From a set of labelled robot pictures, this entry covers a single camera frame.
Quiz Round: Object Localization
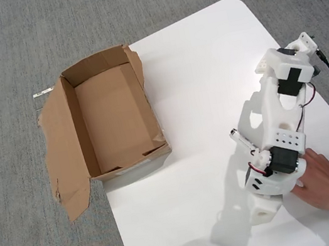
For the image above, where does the open brown cardboard box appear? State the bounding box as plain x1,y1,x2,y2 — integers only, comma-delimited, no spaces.
25,38,183,227

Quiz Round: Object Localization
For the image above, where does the white paper strip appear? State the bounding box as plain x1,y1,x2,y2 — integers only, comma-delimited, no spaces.
31,87,56,99

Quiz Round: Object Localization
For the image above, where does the bare human hand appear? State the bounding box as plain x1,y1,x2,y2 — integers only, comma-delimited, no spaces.
284,145,329,230

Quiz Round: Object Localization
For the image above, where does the white marker pen black cap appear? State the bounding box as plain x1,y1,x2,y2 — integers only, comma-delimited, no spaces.
229,126,257,155

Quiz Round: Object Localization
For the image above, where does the white gripper with slots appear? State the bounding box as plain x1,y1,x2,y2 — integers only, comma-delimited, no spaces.
235,142,317,229

